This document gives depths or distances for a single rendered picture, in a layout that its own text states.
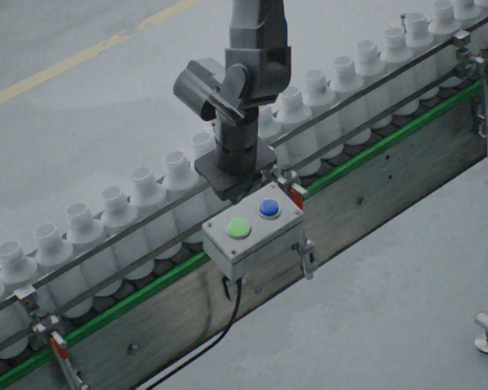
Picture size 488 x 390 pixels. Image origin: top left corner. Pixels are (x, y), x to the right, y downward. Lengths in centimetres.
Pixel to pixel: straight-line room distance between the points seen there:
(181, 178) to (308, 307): 141
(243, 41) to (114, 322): 57
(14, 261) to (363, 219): 68
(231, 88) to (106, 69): 315
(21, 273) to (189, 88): 41
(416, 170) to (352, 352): 101
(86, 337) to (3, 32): 350
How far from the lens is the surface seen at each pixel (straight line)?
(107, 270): 163
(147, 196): 162
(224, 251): 152
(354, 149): 183
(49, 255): 157
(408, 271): 305
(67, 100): 428
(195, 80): 135
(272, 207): 155
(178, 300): 170
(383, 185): 189
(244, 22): 128
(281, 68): 130
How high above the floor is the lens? 207
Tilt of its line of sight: 37 degrees down
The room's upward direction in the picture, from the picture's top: 14 degrees counter-clockwise
